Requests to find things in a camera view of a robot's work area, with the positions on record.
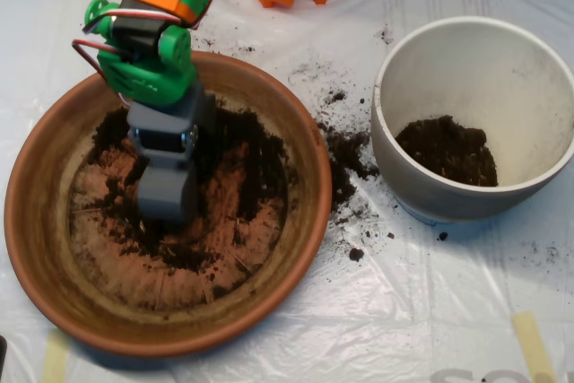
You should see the dark soil heap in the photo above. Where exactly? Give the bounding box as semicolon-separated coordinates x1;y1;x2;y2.
84;104;291;274

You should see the terracotta clay saucer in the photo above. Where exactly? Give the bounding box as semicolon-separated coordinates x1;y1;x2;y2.
4;50;334;360

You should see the spilled soil pile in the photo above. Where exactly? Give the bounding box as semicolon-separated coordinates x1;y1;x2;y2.
316;120;382;214

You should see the white ceramic pot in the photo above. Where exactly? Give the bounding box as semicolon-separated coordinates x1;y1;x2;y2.
370;15;574;226

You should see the long beige masking tape strip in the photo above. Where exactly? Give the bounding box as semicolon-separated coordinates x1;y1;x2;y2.
512;310;558;383
40;331;71;383

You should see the clear plastic cover sheet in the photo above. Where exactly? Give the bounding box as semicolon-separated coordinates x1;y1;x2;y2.
0;0;574;383

